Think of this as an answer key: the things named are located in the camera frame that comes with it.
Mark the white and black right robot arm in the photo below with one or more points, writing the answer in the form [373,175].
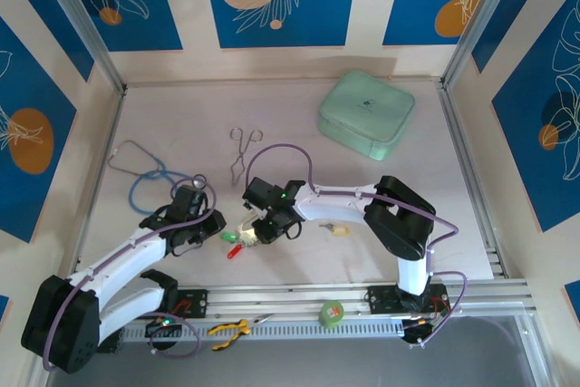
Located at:
[335,208]

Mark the aluminium frame post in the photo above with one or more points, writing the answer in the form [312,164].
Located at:
[82,20]
[478,20]

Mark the blue stethoscope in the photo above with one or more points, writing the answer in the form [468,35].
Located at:
[198,183]

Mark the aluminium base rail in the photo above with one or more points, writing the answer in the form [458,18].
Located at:
[281,298]

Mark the key with green tag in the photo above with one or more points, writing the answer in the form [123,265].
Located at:
[228,237]

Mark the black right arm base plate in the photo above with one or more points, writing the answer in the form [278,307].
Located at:
[383,298]

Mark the mint green zip case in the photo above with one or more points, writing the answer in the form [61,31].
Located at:
[362,110]

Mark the yellow and black pliers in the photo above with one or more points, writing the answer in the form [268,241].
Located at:
[226,327]

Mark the green tape roll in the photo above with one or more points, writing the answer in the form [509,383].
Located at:
[331,314]

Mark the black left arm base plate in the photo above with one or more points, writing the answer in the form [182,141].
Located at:
[195,303]

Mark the metal tongs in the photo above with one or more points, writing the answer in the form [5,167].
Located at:
[240,157]

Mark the black ribbed block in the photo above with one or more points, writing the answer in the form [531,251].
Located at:
[113,344]

